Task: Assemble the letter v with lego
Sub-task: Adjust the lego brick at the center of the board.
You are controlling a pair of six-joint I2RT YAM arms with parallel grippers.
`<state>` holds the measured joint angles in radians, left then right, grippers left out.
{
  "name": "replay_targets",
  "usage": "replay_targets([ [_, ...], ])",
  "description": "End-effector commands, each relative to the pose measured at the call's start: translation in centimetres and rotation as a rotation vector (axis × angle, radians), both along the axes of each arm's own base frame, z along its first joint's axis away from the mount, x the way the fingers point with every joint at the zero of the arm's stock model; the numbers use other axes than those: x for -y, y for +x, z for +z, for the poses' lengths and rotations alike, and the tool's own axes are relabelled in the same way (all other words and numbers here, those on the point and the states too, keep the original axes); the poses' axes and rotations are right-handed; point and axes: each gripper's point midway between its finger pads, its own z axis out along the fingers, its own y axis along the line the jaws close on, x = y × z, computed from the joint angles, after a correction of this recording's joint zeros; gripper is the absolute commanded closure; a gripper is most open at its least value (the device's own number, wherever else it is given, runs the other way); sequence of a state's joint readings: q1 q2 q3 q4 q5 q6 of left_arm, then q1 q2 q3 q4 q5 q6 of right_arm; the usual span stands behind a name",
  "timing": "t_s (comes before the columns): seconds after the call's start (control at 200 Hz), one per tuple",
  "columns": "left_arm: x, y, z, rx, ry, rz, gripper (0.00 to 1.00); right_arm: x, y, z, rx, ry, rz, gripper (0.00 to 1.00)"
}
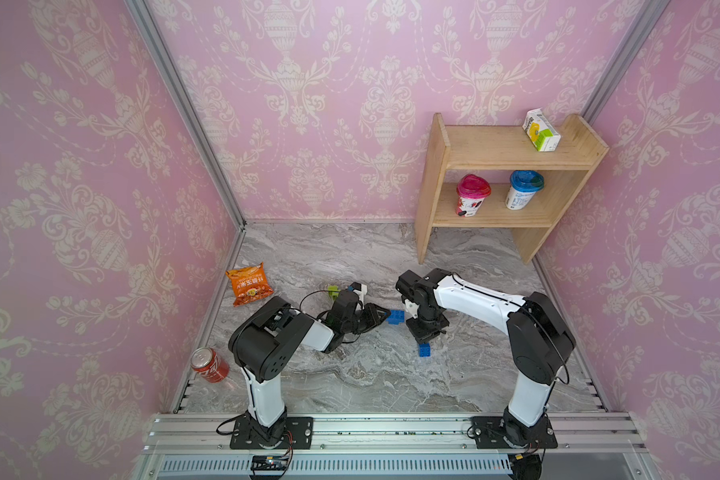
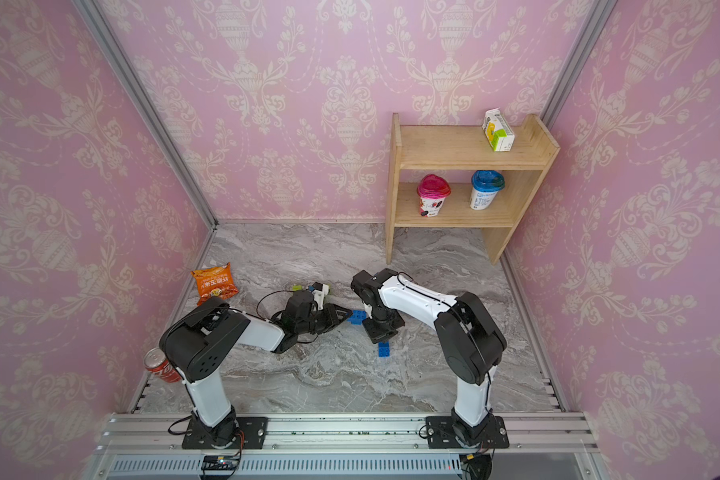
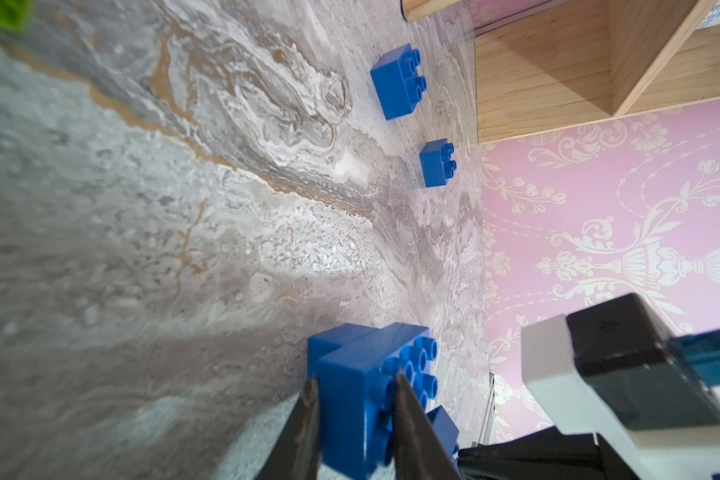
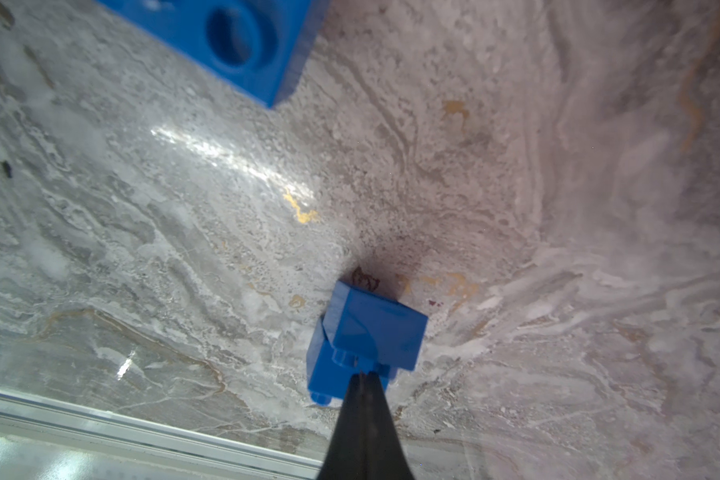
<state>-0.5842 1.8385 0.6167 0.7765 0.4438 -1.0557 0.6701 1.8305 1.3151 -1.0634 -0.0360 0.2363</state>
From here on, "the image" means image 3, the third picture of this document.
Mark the blue 2x2 lego brick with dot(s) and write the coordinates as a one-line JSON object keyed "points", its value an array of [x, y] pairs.
{"points": [[398, 84]]}

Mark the blue lego brick assembly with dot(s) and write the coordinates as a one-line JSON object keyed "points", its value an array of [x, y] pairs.
{"points": [[356, 368]]}

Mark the green 2x4 lego brick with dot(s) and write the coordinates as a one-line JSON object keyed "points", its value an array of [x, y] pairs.
{"points": [[15, 14]]}

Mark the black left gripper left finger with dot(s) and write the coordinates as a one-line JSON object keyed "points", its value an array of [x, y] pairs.
{"points": [[296, 453]]}

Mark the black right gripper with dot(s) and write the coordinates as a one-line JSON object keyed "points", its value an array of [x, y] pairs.
{"points": [[545, 455]]}

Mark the blue 2x2 lego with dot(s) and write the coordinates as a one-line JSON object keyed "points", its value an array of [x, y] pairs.
{"points": [[437, 164], [446, 430]]}

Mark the wooden shelf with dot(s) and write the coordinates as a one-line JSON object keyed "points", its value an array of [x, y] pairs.
{"points": [[586, 61]]}

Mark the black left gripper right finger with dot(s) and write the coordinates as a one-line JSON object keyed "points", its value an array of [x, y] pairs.
{"points": [[418, 453]]}

